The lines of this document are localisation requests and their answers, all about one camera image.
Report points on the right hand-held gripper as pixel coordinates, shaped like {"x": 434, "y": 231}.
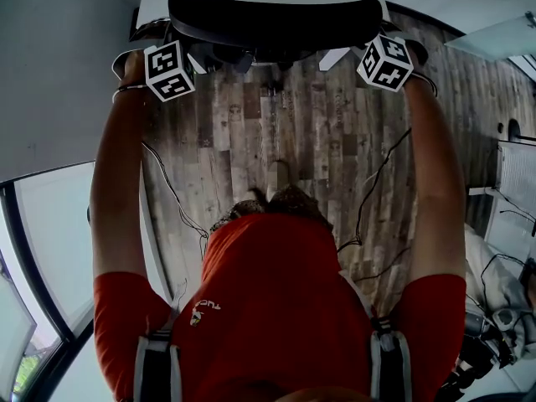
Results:
{"x": 387, "y": 63}

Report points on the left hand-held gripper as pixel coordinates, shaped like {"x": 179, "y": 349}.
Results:
{"x": 169, "y": 71}

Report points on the black office chair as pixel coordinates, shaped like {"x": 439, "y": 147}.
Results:
{"x": 272, "y": 19}

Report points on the person's left forearm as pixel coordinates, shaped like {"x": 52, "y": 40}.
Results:
{"x": 117, "y": 166}

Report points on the person's right forearm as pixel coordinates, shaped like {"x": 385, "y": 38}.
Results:
{"x": 435, "y": 153}

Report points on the person's left hand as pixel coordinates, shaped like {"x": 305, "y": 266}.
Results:
{"x": 134, "y": 71}

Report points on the black wristband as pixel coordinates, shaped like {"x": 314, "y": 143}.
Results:
{"x": 429, "y": 83}

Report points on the frosted glass panel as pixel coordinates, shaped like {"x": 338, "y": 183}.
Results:
{"x": 490, "y": 38}

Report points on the small black floor object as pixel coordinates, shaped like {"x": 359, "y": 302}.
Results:
{"x": 500, "y": 127}
{"x": 514, "y": 129}

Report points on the white slatted panel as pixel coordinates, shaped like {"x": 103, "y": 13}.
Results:
{"x": 523, "y": 65}

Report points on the white bar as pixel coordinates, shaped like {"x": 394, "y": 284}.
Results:
{"x": 483, "y": 191}

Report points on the person's patterned beige shorts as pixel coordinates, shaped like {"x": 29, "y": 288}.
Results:
{"x": 293, "y": 203}

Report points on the person's red shirt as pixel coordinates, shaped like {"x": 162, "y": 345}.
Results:
{"x": 276, "y": 308}

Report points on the black window frame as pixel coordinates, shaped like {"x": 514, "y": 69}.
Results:
{"x": 29, "y": 241}

